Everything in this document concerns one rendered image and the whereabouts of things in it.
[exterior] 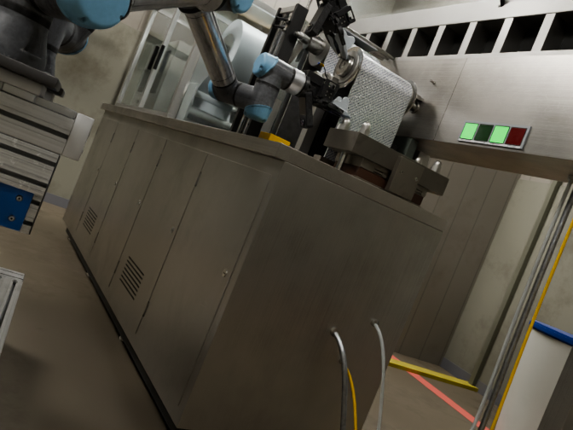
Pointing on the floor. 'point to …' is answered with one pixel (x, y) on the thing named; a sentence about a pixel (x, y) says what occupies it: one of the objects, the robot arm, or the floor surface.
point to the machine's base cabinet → (242, 277)
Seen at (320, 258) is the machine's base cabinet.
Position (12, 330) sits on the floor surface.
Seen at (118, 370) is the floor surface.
